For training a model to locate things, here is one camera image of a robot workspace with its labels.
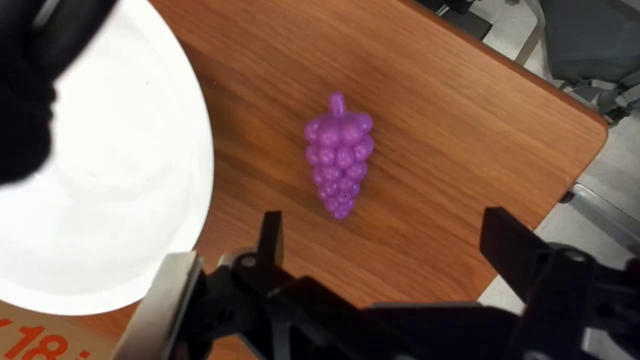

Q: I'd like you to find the white plastic bowl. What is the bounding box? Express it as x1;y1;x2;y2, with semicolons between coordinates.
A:
0;0;213;316

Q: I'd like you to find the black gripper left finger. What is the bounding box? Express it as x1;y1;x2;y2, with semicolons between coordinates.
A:
233;210;291;294

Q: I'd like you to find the brown wooden side table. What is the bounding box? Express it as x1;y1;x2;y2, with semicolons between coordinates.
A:
0;0;610;360

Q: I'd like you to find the purple toy grape bunch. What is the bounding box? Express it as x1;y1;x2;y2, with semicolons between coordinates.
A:
304;91;373;219

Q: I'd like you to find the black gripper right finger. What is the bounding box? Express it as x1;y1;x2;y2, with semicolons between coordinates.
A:
479;208;563;299

